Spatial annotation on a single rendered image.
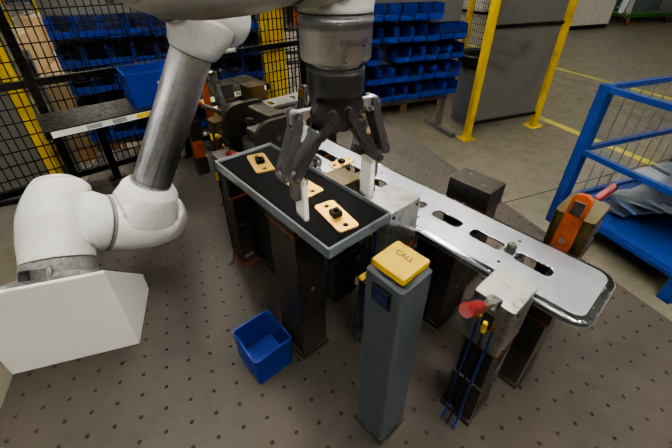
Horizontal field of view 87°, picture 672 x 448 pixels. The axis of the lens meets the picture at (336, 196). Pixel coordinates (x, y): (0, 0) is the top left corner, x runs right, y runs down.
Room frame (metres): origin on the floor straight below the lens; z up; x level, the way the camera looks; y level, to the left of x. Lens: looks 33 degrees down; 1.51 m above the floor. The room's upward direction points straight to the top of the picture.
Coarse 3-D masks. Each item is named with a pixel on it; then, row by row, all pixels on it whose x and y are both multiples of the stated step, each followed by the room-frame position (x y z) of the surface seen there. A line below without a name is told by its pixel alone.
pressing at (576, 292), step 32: (320, 160) 0.97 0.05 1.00; (416, 192) 0.79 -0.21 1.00; (416, 224) 0.65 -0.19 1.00; (448, 224) 0.65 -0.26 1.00; (480, 224) 0.65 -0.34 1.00; (480, 256) 0.54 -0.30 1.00; (512, 256) 0.54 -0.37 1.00; (544, 256) 0.54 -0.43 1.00; (544, 288) 0.46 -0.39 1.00; (576, 288) 0.46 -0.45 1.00; (608, 288) 0.46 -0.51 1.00; (576, 320) 0.38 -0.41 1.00
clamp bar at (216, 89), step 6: (210, 72) 1.18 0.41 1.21; (216, 72) 1.20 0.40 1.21; (222, 72) 1.21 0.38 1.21; (210, 78) 1.18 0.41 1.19; (216, 78) 1.19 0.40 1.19; (210, 84) 1.20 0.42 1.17; (216, 84) 1.19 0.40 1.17; (216, 90) 1.18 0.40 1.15; (216, 96) 1.19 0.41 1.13; (222, 96) 1.20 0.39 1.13; (216, 102) 1.21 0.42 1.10; (222, 102) 1.19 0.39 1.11; (222, 108) 1.19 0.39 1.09
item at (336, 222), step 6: (318, 204) 0.50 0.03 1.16; (324, 204) 0.50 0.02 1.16; (330, 204) 0.50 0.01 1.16; (336, 204) 0.50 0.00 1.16; (318, 210) 0.48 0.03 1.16; (324, 210) 0.48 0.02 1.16; (330, 210) 0.47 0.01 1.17; (336, 210) 0.47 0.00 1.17; (342, 210) 0.48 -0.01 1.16; (324, 216) 0.46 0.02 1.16; (330, 216) 0.46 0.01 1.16; (336, 216) 0.46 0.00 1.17; (342, 216) 0.46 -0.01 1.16; (348, 216) 0.46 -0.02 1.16; (330, 222) 0.45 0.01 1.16; (336, 222) 0.45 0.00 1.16; (342, 222) 0.45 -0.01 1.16; (348, 222) 0.45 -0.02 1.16; (354, 222) 0.45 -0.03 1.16; (336, 228) 0.43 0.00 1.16; (342, 228) 0.43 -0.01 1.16; (348, 228) 0.43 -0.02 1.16
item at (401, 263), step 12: (384, 252) 0.38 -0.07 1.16; (396, 252) 0.38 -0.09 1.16; (408, 252) 0.38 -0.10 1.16; (372, 264) 0.37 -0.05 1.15; (384, 264) 0.36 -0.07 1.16; (396, 264) 0.36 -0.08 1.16; (408, 264) 0.36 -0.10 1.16; (420, 264) 0.36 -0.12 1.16; (396, 276) 0.33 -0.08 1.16; (408, 276) 0.33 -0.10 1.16
